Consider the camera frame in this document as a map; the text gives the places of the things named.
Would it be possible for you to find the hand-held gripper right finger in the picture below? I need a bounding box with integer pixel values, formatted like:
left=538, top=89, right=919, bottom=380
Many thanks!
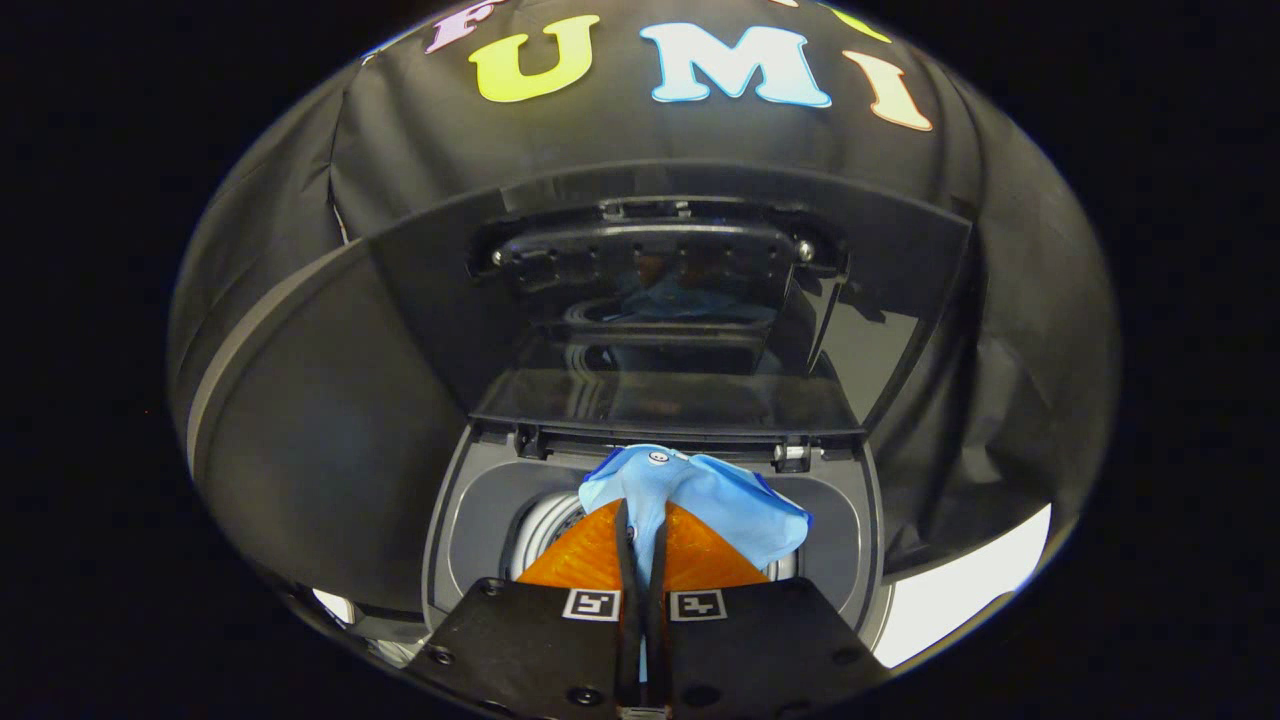
left=646, top=500, right=893, bottom=720

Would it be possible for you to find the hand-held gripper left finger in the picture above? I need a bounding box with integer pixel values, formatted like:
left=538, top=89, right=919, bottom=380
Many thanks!
left=405, top=498, right=647, bottom=720

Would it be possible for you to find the light blue polo shirt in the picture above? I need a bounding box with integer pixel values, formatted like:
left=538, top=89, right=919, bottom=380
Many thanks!
left=578, top=444, right=813, bottom=683

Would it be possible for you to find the white table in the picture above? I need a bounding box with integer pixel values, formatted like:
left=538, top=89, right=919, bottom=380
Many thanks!
left=873, top=504, right=1054, bottom=670

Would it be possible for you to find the black backdrop cloth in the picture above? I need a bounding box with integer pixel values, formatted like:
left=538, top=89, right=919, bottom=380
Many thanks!
left=168, top=0, right=1121, bottom=601

